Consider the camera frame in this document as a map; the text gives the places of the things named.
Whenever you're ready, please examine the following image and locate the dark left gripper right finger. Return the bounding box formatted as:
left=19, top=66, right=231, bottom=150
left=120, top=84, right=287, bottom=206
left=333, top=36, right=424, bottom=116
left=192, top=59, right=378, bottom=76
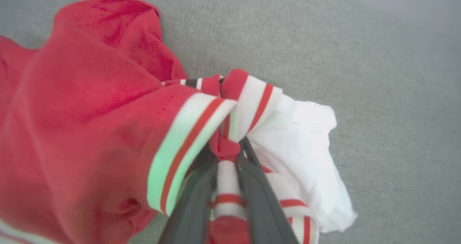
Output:
left=236, top=137, right=300, bottom=244

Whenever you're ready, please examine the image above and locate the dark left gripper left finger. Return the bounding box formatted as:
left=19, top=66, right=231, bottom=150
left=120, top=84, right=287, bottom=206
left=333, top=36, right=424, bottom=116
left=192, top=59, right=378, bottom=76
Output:
left=157, top=143, right=218, bottom=244

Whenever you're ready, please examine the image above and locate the red basketball jersey garment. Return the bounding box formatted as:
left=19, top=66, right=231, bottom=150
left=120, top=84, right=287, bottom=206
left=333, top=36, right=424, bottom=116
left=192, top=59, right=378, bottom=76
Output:
left=0, top=0, right=358, bottom=244

